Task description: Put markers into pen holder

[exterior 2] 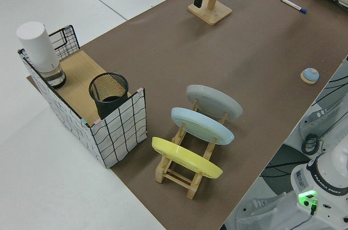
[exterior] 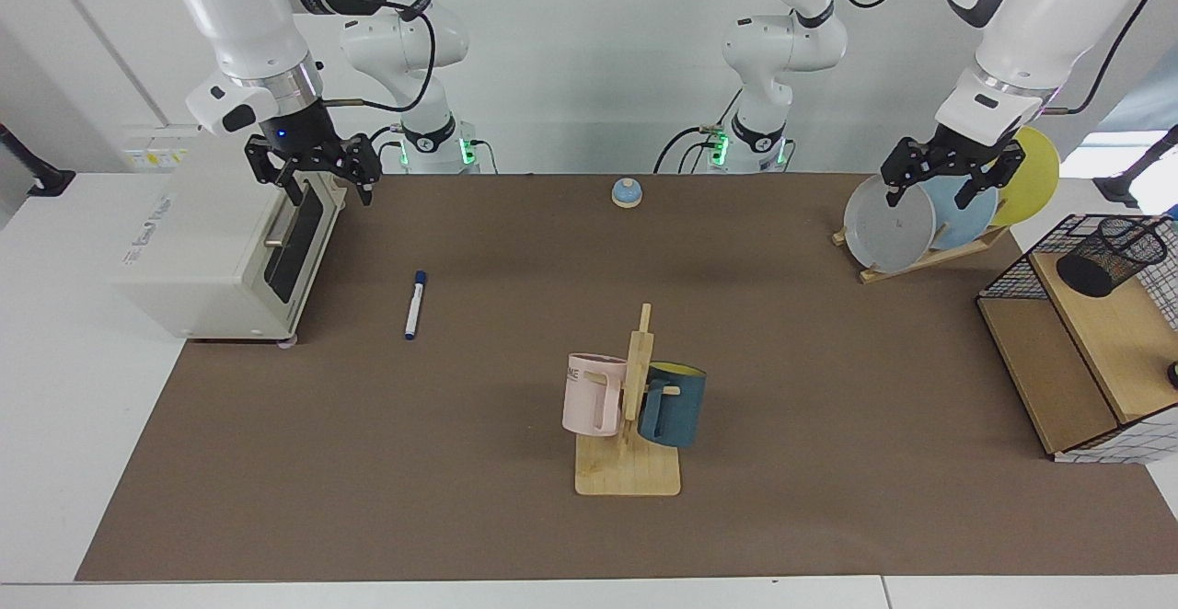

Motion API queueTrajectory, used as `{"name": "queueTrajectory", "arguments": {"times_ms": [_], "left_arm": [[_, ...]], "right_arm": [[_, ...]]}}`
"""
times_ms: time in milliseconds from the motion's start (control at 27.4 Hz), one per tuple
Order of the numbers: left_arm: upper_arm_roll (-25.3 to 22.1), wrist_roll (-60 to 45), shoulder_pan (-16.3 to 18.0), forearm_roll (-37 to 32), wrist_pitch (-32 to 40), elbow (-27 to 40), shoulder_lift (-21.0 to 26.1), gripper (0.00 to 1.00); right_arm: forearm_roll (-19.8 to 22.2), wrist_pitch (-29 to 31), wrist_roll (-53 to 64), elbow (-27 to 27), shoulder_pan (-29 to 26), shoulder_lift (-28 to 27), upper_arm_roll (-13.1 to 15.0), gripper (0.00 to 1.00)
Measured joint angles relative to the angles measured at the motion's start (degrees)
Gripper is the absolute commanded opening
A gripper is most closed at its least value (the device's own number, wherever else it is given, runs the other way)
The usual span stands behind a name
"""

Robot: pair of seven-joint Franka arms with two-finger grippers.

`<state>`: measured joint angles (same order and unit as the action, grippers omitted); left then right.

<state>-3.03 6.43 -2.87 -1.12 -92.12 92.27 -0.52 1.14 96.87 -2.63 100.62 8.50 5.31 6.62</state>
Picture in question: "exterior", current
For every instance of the grey plate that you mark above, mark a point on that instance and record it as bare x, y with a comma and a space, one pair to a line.
883, 227

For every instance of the white box with yellow labels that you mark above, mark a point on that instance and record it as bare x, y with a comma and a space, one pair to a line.
156, 154

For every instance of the white marker with blue cap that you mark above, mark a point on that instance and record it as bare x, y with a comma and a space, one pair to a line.
415, 305

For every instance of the pale toaster oven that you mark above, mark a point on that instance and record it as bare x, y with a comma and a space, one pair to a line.
202, 250

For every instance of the small blue round thing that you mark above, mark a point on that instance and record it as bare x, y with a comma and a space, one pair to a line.
627, 193

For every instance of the light blue plate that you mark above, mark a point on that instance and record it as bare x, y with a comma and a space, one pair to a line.
957, 218

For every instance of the black clamp stand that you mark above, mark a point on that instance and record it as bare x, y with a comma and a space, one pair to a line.
37, 177
1137, 177

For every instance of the brown table cloth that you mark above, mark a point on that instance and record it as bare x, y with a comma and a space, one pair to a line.
460, 462

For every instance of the dark teal cup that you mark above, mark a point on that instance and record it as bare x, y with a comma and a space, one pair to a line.
676, 411

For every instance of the black mesh pen holder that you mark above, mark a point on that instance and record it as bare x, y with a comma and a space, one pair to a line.
1104, 264

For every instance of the wooden plate rack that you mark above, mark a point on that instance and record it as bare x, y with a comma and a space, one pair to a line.
920, 262

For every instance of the pink cup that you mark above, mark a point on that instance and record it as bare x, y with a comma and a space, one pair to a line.
589, 397

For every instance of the yellow plate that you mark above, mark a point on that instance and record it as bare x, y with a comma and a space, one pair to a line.
1035, 177

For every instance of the wooden cup stand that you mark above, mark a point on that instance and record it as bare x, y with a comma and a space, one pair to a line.
630, 476

